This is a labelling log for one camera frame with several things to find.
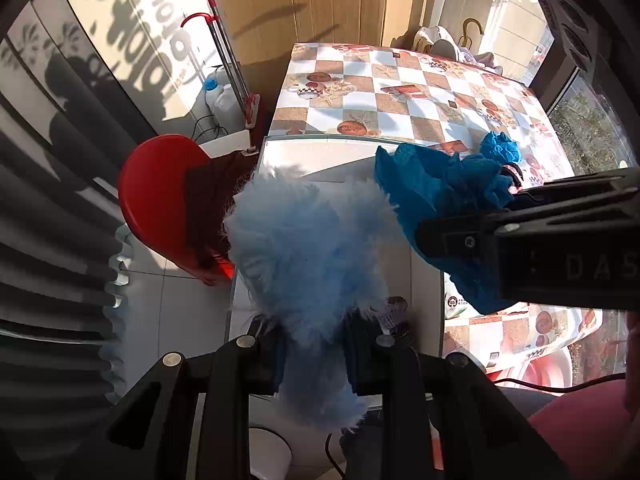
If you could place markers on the white cloth pile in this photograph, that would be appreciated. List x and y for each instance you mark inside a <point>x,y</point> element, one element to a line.
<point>440,42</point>

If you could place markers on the fluffy light blue fur cloth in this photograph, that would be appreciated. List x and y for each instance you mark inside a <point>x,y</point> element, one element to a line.
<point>305,250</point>

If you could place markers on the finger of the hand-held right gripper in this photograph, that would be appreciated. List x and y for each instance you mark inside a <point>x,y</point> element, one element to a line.
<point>460,242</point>
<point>575,190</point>

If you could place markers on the person's right forearm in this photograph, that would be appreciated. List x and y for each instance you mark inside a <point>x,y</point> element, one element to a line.
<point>585,425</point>

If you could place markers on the dark brown cloth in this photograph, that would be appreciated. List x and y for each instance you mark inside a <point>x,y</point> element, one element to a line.
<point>212,200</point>

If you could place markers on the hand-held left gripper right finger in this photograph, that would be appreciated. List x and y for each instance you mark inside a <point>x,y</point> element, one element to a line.
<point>360,360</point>

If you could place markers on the checkered printed tablecloth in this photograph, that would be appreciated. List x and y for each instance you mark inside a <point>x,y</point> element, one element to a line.
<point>400,105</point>

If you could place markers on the red and white plastic stool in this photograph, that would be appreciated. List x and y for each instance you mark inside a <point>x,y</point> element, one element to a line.
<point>542,365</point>

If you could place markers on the grey pleated blind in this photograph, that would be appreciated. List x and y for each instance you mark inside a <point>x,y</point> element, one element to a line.
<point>45,270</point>

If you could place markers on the white bowl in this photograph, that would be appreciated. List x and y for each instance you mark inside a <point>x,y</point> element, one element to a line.
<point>270,452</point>

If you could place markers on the small patterned sock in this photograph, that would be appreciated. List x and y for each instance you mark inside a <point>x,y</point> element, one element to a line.
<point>395,312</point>

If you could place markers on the white plastic bottle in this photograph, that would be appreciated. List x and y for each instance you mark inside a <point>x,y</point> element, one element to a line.
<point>227,102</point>
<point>216,82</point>

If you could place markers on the teal blue knitted cloth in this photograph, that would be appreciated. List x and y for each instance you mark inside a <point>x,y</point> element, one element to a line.
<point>430,185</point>

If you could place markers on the red plastic chair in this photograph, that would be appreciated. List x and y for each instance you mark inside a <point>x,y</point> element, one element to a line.
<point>152,195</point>

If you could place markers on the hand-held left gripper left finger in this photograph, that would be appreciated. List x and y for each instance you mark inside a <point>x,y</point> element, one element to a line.
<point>267,362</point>

